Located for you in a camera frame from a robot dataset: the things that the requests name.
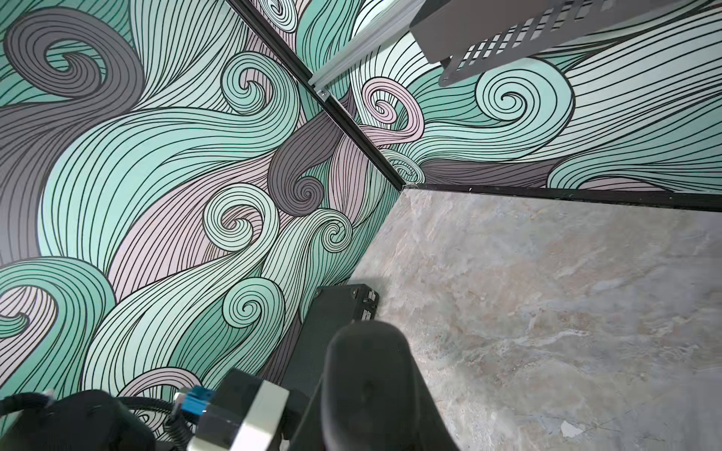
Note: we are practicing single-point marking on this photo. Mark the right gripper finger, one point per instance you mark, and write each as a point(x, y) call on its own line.
point(371, 397)

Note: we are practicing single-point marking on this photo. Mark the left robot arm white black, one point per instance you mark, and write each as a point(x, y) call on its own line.
point(242, 413)

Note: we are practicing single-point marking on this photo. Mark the black case on table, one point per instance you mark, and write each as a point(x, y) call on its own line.
point(331, 309)

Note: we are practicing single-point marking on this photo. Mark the black perforated wall shelf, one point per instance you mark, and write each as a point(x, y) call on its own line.
point(470, 37)

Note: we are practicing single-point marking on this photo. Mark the aluminium rail back wall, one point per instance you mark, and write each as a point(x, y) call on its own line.
point(392, 22)

